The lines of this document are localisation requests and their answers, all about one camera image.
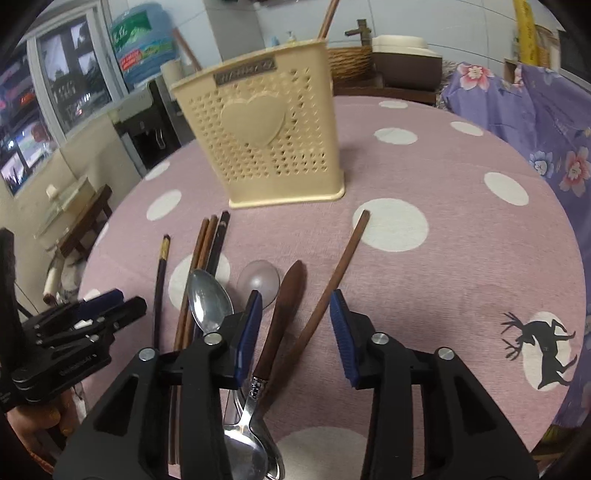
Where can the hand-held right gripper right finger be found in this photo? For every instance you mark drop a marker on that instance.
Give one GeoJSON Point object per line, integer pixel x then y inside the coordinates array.
{"type": "Point", "coordinates": [344, 341]}

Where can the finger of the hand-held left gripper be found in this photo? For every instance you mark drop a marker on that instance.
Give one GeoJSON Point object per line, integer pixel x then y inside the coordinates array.
{"type": "Point", "coordinates": [131, 310]}
{"type": "Point", "coordinates": [104, 299]}

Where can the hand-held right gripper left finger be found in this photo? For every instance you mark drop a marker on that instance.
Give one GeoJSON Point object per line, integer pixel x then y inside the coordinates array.
{"type": "Point", "coordinates": [247, 337]}

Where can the black chopstick with gold band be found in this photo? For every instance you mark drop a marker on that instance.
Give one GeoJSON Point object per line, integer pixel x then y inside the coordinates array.
{"type": "Point", "coordinates": [160, 290]}

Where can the clear plastic spoon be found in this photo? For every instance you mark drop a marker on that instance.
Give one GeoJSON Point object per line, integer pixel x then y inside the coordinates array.
{"type": "Point", "coordinates": [258, 281]}

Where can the brown wooden chopstick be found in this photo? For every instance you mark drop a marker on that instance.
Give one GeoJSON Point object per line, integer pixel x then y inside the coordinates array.
{"type": "Point", "coordinates": [205, 258]}
{"type": "Point", "coordinates": [327, 21]}
{"type": "Point", "coordinates": [346, 263]}
{"type": "Point", "coordinates": [194, 267]}

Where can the dark brown chopstick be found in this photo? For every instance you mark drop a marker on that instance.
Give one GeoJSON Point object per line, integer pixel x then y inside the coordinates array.
{"type": "Point", "coordinates": [219, 240]}

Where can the cream perforated utensil holder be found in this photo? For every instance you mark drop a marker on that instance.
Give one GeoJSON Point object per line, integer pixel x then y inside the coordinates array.
{"type": "Point", "coordinates": [277, 152]}

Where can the person's left hand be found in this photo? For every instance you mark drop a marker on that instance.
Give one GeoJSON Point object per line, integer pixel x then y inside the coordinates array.
{"type": "Point", "coordinates": [34, 429]}

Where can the wooden stool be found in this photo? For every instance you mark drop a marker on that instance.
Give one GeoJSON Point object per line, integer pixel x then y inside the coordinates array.
{"type": "Point", "coordinates": [87, 219]}

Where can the pink polka dot tablecloth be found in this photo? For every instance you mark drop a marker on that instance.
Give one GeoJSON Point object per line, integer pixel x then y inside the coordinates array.
{"type": "Point", "coordinates": [415, 300]}

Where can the cream plastic tray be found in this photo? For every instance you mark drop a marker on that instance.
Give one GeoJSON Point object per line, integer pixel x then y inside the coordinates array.
{"type": "Point", "coordinates": [64, 205]}

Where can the water dispenser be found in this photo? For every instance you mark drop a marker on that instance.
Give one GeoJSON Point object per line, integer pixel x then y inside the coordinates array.
{"type": "Point", "coordinates": [143, 134]}

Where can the glass window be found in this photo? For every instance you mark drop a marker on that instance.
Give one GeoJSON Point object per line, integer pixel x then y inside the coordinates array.
{"type": "Point", "coordinates": [69, 69]}

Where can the white paper roll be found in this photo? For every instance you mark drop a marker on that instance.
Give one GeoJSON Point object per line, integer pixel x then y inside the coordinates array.
{"type": "Point", "coordinates": [171, 70]}

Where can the dark wooden side table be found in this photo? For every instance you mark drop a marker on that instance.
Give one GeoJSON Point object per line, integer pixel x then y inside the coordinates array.
{"type": "Point", "coordinates": [392, 95]}

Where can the blue water bottle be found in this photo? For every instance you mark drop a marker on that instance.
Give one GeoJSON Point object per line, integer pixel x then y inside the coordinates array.
{"type": "Point", "coordinates": [143, 41]}

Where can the wicker basket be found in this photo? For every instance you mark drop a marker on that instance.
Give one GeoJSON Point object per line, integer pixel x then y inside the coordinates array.
{"type": "Point", "coordinates": [351, 62]}

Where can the purple floral blanket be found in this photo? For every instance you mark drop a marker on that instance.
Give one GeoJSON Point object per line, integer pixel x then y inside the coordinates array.
{"type": "Point", "coordinates": [545, 138]}

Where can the white lidded appliance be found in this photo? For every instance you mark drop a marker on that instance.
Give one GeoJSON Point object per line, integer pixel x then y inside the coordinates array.
{"type": "Point", "coordinates": [401, 55]}

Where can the pump soap bottle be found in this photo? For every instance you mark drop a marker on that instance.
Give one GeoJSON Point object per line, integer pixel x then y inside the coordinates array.
{"type": "Point", "coordinates": [291, 38]}

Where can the brown wooden stand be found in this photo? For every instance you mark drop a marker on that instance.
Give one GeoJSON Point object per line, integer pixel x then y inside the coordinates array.
{"type": "Point", "coordinates": [360, 30]}

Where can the yellow wrapped roll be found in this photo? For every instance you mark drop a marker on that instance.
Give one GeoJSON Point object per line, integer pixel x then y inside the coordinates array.
{"type": "Point", "coordinates": [526, 32]}

